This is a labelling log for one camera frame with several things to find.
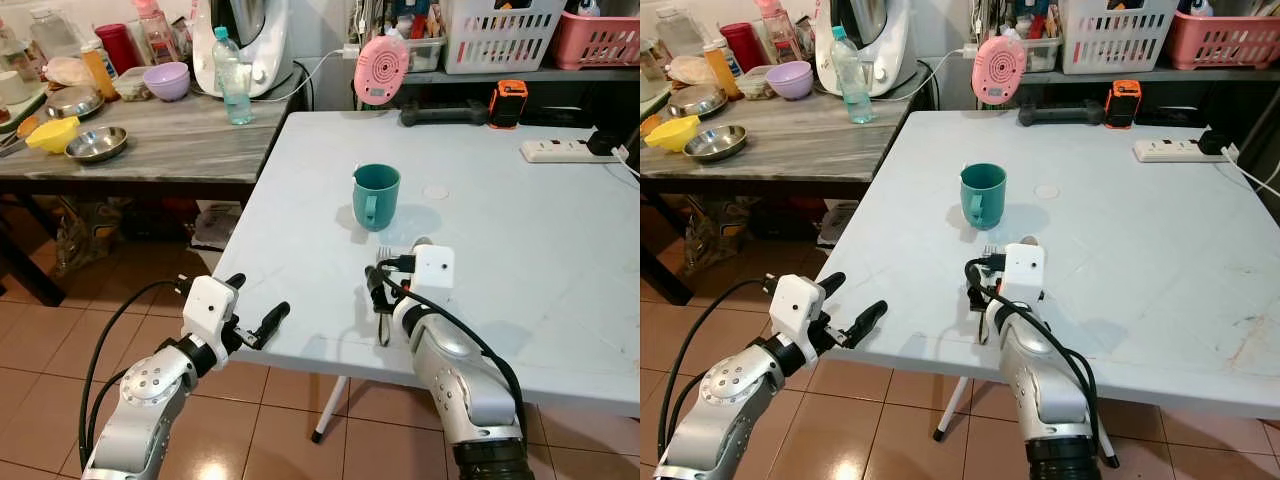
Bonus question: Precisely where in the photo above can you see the white paper bag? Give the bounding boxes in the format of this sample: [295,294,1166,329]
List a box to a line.
[190,200,243,251]
[815,200,861,249]

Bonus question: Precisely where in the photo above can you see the teal plastic mug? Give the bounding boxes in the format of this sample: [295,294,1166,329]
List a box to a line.
[352,164,401,232]
[960,163,1008,231]

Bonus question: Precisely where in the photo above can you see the grey wood side table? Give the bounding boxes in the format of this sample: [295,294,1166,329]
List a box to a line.
[640,88,921,306]
[0,88,301,306]

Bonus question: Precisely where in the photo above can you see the black dumbbell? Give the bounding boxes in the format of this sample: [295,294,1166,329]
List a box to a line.
[1018,100,1109,128]
[400,100,491,128]

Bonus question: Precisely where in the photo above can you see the shallow steel bowl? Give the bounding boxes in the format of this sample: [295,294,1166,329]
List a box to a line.
[65,126,129,164]
[685,125,748,163]

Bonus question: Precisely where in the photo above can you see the clear plastic water bottle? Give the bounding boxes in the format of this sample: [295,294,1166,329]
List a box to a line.
[213,27,254,126]
[832,27,874,125]

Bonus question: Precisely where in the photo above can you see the white power strip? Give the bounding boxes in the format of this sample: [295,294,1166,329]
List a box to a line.
[520,138,623,164]
[1133,138,1241,164]

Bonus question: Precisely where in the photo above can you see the purple plastic bowl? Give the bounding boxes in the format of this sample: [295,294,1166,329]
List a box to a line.
[766,61,814,101]
[143,62,191,102]

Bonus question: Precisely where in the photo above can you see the orange and black device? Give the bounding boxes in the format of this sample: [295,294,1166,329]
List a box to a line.
[1106,80,1143,130]
[489,80,529,130]

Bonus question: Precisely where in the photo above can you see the pink round device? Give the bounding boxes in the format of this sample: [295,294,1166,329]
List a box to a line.
[354,33,410,107]
[973,33,1028,107]

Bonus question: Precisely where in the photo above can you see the steel bowl with lid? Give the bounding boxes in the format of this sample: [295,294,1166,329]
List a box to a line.
[668,85,728,119]
[45,87,104,121]

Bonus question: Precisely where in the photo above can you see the white kitchen appliance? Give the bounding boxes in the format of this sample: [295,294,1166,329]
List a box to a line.
[815,0,911,98]
[192,0,293,99]

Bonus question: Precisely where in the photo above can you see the orange sauce bottle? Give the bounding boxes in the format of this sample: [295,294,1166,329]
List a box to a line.
[80,40,119,99]
[703,40,741,99]

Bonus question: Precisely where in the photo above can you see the red canister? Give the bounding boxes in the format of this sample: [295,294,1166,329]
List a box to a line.
[95,24,143,76]
[720,22,769,73]

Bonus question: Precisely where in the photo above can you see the pink lidded bottle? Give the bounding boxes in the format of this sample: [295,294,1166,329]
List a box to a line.
[755,0,801,63]
[135,0,181,66]

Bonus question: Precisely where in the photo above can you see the white plastic basket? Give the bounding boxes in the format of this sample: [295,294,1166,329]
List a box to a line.
[1060,0,1179,74]
[440,0,566,74]

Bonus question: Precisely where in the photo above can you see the clear glass jar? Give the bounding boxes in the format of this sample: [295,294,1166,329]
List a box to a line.
[28,8,81,61]
[655,8,706,58]

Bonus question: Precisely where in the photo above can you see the pink plastic basket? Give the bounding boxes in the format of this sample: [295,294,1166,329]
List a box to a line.
[1168,10,1280,71]
[552,10,641,71]

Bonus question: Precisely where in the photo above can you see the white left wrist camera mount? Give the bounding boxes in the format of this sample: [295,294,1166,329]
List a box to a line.
[768,273,827,347]
[182,275,241,347]

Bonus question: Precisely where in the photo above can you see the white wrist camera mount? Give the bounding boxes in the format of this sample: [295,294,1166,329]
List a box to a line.
[768,273,827,347]
[1003,243,1047,293]
[182,275,241,347]
[412,243,456,292]

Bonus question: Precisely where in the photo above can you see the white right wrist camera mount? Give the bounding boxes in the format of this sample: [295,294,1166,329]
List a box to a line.
[412,243,456,292]
[1003,243,1047,293]

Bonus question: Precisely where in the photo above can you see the white appliance cable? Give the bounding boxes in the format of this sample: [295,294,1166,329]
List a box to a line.
[255,45,363,103]
[875,45,981,101]

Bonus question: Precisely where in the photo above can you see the dark wall shelf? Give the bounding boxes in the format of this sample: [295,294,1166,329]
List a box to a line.
[1020,66,1280,151]
[400,66,641,151]

